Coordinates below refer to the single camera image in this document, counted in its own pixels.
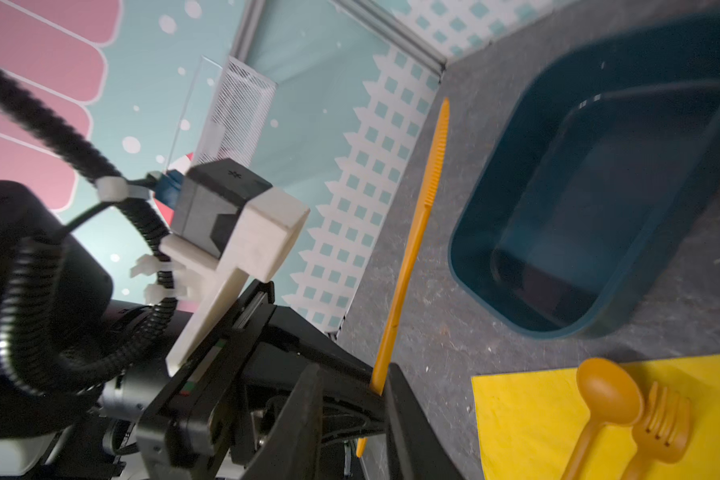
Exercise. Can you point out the white wire mesh basket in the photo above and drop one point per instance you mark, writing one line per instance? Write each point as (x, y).
(223, 115)

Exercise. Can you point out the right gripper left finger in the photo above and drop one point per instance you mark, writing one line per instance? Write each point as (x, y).
(293, 448)

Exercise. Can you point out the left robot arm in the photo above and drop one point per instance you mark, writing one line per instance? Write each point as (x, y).
(148, 324)

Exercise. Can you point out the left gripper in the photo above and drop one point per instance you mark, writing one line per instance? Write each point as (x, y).
(223, 403)

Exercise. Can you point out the dark teal plastic tub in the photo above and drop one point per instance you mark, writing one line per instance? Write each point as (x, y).
(608, 158)

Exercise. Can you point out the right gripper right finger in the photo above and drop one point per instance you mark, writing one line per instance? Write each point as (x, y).
(413, 449)

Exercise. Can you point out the orange plastic spoon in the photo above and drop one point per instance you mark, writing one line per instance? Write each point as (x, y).
(612, 397)

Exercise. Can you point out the orange plastic knife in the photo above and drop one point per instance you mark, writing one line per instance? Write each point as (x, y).
(424, 204)

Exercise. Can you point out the orange plastic fork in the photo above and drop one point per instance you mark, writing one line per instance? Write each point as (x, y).
(663, 434)

